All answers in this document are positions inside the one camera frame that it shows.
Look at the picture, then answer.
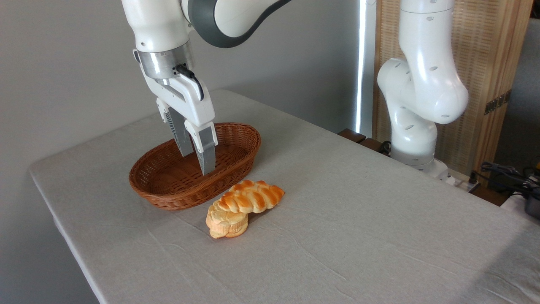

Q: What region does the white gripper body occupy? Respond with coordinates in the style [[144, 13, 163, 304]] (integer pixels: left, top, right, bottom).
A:
[[133, 50, 216, 127]]

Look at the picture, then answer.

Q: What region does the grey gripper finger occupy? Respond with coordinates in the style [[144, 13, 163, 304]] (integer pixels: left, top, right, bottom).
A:
[[157, 98, 194, 157], [184, 121, 219, 176]]

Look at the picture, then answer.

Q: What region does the braided golden bread loaf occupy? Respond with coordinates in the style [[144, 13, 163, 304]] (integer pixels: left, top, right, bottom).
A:
[[213, 179, 286, 214]]

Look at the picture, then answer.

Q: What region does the brown wicker oval basket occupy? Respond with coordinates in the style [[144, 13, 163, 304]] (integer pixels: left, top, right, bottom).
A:
[[129, 122, 262, 211]]

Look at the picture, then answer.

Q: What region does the round flower-shaped bread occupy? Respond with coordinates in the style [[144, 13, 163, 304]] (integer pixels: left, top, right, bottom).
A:
[[205, 206, 249, 239]]

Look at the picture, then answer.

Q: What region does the dark brown wooden furniture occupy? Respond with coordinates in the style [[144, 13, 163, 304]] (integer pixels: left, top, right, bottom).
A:
[[337, 129, 393, 157]]

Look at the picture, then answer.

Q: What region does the grey tablecloth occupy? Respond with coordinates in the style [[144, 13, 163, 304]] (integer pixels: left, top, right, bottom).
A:
[[29, 89, 540, 304]]

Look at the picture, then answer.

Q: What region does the white vertical light strip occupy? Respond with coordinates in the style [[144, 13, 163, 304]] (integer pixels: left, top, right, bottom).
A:
[[354, 0, 377, 138]]

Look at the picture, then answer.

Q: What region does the bamboo wooden folding screen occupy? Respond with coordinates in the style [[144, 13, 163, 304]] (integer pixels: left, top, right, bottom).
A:
[[373, 0, 534, 186]]

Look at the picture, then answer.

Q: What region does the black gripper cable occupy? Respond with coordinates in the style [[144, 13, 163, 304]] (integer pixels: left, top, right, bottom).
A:
[[175, 63, 205, 102]]

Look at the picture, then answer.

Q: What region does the black cable bundle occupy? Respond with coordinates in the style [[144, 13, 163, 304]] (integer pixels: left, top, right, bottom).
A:
[[480, 161, 540, 199]]

